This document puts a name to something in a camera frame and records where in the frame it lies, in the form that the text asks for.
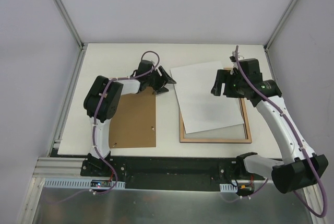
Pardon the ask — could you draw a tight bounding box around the blue wooden picture frame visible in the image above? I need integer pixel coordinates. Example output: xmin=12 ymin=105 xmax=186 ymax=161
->
xmin=179 ymin=67 xmax=253 ymax=144

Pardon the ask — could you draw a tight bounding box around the pier landscape photo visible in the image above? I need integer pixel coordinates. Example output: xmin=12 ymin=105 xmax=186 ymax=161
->
xmin=171 ymin=61 xmax=244 ymax=134

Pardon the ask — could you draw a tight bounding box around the brown cardboard backing board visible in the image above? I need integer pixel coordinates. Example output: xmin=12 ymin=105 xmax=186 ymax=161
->
xmin=109 ymin=87 xmax=156 ymax=149

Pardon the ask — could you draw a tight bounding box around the transparent plastic sheet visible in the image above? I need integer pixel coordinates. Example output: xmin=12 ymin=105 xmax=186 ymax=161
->
xmin=184 ymin=124 xmax=247 ymax=139

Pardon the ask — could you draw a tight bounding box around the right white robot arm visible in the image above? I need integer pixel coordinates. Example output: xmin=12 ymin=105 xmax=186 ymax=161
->
xmin=211 ymin=56 xmax=328 ymax=194

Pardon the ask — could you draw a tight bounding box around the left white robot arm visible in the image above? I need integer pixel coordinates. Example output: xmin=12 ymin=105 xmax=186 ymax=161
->
xmin=83 ymin=60 xmax=176 ymax=176

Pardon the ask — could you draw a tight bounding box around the left aluminium corner post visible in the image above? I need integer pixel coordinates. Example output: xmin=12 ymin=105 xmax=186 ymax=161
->
xmin=40 ymin=0 xmax=86 ymax=50

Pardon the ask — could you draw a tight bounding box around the aluminium corner post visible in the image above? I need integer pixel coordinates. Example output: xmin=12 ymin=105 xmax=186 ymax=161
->
xmin=40 ymin=0 xmax=86 ymax=50
xmin=263 ymin=0 xmax=315 ymax=51

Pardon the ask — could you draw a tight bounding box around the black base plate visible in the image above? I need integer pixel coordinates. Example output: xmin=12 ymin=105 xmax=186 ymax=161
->
xmin=80 ymin=156 xmax=271 ymax=190

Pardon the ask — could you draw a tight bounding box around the right white cable duct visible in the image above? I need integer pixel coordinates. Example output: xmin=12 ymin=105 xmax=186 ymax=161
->
xmin=219 ymin=184 xmax=238 ymax=193

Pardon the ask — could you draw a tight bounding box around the white cable duct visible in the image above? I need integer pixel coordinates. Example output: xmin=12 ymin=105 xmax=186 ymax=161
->
xmin=219 ymin=184 xmax=238 ymax=193
xmin=44 ymin=178 xmax=126 ymax=190

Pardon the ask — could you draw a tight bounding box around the right aluminium corner post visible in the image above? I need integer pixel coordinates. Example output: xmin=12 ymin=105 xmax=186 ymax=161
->
xmin=263 ymin=0 xmax=315 ymax=51

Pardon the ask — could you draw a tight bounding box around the aluminium front rail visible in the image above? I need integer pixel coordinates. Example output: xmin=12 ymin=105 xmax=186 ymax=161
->
xmin=19 ymin=157 xmax=326 ymax=223

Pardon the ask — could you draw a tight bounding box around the left white cable duct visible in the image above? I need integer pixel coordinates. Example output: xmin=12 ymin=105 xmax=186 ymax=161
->
xmin=44 ymin=178 xmax=126 ymax=190

